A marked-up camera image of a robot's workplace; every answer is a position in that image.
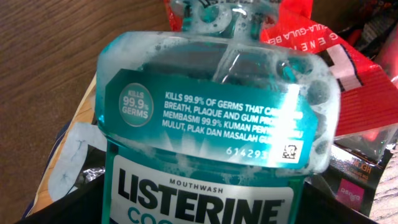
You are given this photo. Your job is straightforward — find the yellow snack bag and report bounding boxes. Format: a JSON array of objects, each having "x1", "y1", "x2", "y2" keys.
[{"x1": 22, "y1": 78, "x2": 106, "y2": 218}]

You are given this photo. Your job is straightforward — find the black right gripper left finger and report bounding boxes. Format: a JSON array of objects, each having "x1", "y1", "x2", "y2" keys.
[{"x1": 16, "y1": 174, "x2": 104, "y2": 224}]

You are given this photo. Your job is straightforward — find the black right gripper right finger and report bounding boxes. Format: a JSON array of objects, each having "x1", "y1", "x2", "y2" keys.
[{"x1": 298, "y1": 183, "x2": 377, "y2": 224}]

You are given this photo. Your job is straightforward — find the red snack packet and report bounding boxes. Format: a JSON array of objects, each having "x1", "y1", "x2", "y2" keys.
[{"x1": 165, "y1": 1, "x2": 397, "y2": 143}]

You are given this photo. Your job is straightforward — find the black snack packet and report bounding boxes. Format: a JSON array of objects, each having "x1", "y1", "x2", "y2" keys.
[{"x1": 307, "y1": 125, "x2": 397, "y2": 216}]

